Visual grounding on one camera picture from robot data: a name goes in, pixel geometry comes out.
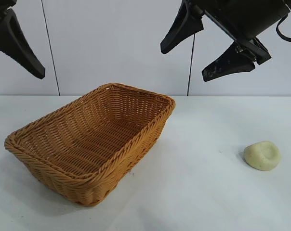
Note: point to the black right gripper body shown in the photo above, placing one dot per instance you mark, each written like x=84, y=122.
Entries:
x=251, y=14

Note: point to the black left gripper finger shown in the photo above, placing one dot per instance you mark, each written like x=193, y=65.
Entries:
x=17, y=45

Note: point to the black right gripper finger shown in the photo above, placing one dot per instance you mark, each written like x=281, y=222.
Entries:
x=228, y=63
x=184, y=26

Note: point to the pale yellow egg yolk pastry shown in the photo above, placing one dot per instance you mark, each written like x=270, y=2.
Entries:
x=262, y=156

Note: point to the woven tan wicker basket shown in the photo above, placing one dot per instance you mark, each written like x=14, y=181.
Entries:
x=92, y=144

